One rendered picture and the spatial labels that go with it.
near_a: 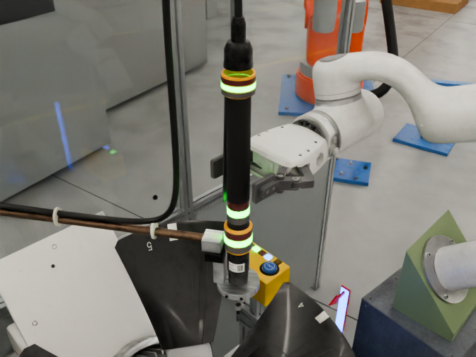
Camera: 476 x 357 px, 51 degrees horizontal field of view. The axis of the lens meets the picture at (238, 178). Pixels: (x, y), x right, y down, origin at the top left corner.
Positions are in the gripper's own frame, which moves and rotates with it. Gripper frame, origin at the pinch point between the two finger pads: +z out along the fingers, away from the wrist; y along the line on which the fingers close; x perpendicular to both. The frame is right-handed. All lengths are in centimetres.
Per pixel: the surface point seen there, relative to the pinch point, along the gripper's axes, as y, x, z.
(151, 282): 17.7, -29.4, 5.7
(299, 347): -3.4, -46.5, -14.3
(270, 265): 25, -57, -36
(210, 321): 5.8, -33.6, 1.6
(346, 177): 123, -163, -230
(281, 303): 6.1, -44.9, -19.3
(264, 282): 22, -58, -31
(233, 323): 70, -142, -65
